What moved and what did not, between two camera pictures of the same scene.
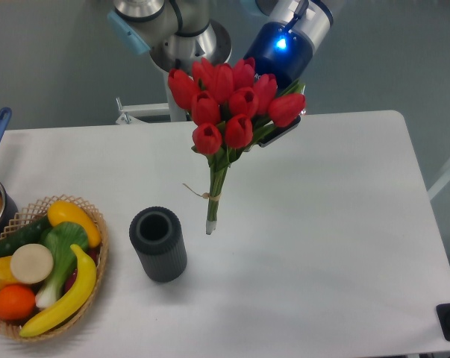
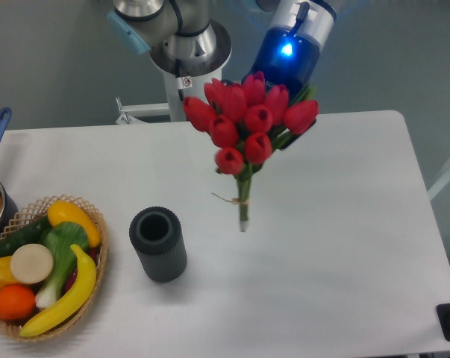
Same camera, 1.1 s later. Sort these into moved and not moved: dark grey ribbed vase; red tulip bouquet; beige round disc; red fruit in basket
Moved: red tulip bouquet
Not moved: beige round disc; dark grey ribbed vase; red fruit in basket
